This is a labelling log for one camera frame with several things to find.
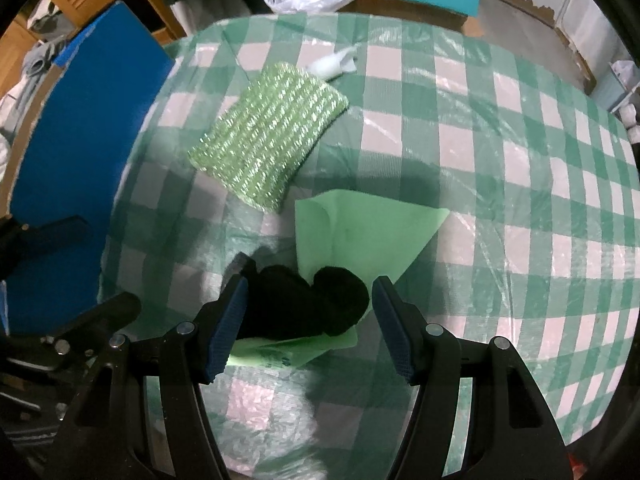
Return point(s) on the light blue trash bin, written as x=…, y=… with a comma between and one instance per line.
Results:
x=619, y=80

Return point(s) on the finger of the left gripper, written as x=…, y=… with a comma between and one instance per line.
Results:
x=21, y=243
x=81, y=338

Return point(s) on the light green cloth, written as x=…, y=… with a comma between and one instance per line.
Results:
x=368, y=235

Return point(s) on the green checkered tablecloth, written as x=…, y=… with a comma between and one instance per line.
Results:
x=542, y=240

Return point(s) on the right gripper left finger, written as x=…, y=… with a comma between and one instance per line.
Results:
x=186, y=358

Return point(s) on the white plastic bag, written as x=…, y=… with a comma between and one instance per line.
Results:
x=306, y=6

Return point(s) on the black rolled sock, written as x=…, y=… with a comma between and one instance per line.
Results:
x=281, y=305

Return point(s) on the green scrubbing cloth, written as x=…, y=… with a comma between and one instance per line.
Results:
x=256, y=147

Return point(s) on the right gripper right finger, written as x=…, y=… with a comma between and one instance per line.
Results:
x=512, y=433

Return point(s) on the blue cardboard shoe box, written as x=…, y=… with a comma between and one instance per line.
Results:
x=106, y=81

